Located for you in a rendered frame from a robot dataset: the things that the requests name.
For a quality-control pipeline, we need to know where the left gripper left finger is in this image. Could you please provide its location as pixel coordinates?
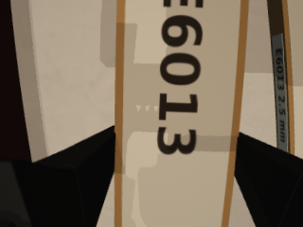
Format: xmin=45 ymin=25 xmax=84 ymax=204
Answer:
xmin=0 ymin=126 xmax=116 ymax=227

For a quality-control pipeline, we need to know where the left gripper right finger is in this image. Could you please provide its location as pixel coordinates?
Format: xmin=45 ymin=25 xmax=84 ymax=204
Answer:
xmin=234 ymin=132 xmax=303 ymax=227

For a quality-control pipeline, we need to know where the dark red rectangular block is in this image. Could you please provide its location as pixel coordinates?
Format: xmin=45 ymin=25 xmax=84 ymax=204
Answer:
xmin=0 ymin=0 xmax=32 ymax=162

